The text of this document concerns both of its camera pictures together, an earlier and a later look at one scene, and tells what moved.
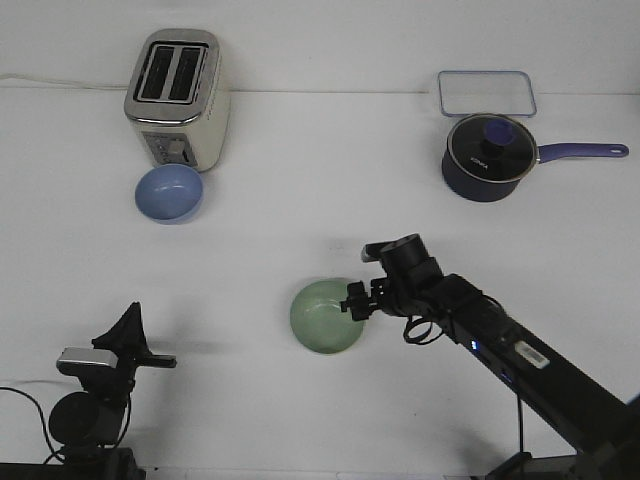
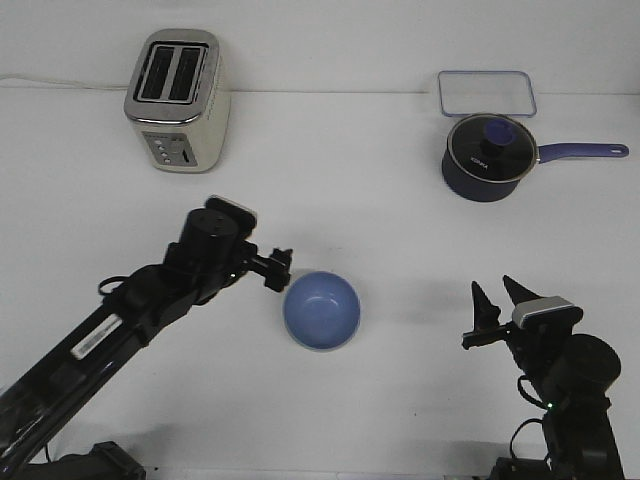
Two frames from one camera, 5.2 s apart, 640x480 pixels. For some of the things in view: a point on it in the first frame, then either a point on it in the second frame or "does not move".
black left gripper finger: x=139 y=339 to x=276 y=279
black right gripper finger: x=359 y=308 to x=486 y=313
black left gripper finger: x=127 y=334 to x=281 y=260
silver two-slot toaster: x=177 y=97 does not move
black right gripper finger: x=355 y=291 to x=517 y=292
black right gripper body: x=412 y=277 to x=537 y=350
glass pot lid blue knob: x=492 y=147 does not move
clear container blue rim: x=506 y=92 does not move
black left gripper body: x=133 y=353 to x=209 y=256
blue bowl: x=169 y=193 to x=321 y=311
